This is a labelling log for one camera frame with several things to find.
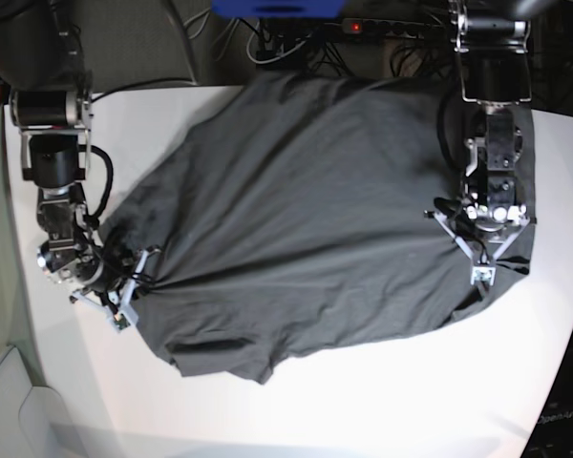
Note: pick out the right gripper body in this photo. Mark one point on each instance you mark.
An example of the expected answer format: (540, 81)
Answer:
(107, 277)

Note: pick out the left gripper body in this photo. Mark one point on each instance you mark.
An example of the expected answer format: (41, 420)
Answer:
(483, 243)

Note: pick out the dark grey t-shirt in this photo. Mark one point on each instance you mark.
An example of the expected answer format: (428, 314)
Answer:
(292, 221)

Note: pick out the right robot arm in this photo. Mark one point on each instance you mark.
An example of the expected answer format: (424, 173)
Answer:
(50, 100)

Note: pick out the grey chair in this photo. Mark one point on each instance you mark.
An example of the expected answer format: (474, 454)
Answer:
(34, 421)

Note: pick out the black power strip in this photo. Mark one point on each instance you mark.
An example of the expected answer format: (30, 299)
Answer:
(381, 29)

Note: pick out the blue box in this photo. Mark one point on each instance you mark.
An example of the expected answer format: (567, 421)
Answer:
(278, 8)

